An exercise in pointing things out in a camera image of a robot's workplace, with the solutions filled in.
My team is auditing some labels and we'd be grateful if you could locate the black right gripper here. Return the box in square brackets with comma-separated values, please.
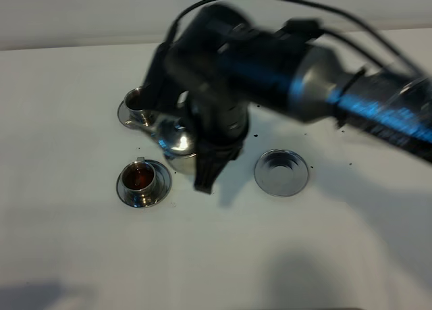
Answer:
[140, 43, 249, 195]

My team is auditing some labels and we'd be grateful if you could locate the stainless steel teapot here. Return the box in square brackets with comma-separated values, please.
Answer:
[142, 100, 196, 175]

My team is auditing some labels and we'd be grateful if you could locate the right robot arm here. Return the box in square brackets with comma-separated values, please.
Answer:
[138, 4, 431, 193]

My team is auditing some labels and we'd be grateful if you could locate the steel teapot saucer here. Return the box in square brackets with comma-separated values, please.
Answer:
[254, 149, 309, 197]

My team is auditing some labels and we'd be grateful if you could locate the near stainless steel teacup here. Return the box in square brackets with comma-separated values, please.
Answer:
[119, 159, 156, 192]

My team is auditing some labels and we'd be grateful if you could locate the stainless steel teacup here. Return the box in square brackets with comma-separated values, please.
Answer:
[124, 87, 148, 120]
[119, 159, 156, 192]

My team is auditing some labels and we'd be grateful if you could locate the far stainless steel teacup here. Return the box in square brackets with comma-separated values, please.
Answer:
[124, 87, 148, 120]

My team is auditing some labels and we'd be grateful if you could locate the near steel saucer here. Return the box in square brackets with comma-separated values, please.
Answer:
[116, 157, 172, 208]

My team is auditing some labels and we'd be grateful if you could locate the far steel saucer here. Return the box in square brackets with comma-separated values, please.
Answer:
[117, 101, 158, 131]

